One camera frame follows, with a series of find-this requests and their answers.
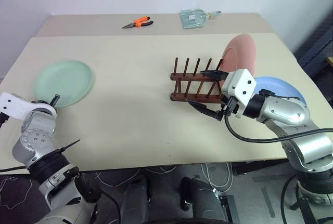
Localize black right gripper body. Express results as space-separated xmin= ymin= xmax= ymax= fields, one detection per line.
xmin=220 ymin=95 xmax=240 ymax=121

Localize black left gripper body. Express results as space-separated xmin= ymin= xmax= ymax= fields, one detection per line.
xmin=31 ymin=98 xmax=57 ymax=109

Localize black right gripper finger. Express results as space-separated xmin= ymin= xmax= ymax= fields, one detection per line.
xmin=199 ymin=70 xmax=229 ymax=82
xmin=186 ymin=99 xmax=223 ymax=121

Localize brown wooden dish rack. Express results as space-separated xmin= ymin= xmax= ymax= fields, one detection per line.
xmin=169 ymin=57 xmax=227 ymax=104

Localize green plate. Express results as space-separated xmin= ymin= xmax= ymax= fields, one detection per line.
xmin=33 ymin=59 xmax=95 ymax=109

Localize pink plate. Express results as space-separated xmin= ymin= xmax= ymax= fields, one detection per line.
xmin=220 ymin=33 xmax=258 ymax=80

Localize blue plate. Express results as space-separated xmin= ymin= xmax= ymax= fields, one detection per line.
xmin=253 ymin=76 xmax=305 ymax=106

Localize clear plastic packet green contents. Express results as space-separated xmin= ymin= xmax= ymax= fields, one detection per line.
xmin=179 ymin=8 xmax=209 ymax=30

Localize orange black pliers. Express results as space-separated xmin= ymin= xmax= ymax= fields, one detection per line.
xmin=121 ymin=16 xmax=155 ymax=30

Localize dark grey rounded shape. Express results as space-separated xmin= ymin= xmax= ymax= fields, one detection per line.
xmin=121 ymin=175 xmax=151 ymax=224
xmin=180 ymin=177 xmax=222 ymax=224

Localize black textured panel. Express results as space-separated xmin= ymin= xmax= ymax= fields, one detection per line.
xmin=296 ymin=7 xmax=333 ymax=80

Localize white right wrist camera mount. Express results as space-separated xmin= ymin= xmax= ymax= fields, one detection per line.
xmin=221 ymin=69 xmax=257 ymax=119

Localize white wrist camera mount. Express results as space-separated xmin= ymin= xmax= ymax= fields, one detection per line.
xmin=221 ymin=69 xmax=257 ymax=119
xmin=0 ymin=92 xmax=36 ymax=122

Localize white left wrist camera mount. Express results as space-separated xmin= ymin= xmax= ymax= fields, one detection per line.
xmin=0 ymin=92 xmax=36 ymax=122

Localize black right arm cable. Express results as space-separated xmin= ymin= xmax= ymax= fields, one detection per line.
xmin=224 ymin=104 xmax=333 ymax=143

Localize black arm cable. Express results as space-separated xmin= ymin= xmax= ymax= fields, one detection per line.
xmin=0 ymin=165 xmax=28 ymax=173
xmin=224 ymin=104 xmax=333 ymax=143

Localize black cable tie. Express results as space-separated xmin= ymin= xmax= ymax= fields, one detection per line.
xmin=58 ymin=139 xmax=81 ymax=153

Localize white floor cable loop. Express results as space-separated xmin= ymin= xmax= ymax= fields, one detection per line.
xmin=201 ymin=162 xmax=233 ymax=194

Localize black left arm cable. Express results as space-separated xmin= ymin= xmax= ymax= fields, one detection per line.
xmin=0 ymin=165 xmax=28 ymax=173

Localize black metal bracket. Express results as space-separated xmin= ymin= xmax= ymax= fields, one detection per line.
xmin=215 ymin=193 xmax=235 ymax=222

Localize thin white floor cable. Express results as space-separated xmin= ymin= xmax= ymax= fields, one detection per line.
xmin=93 ymin=165 xmax=178 ymax=186

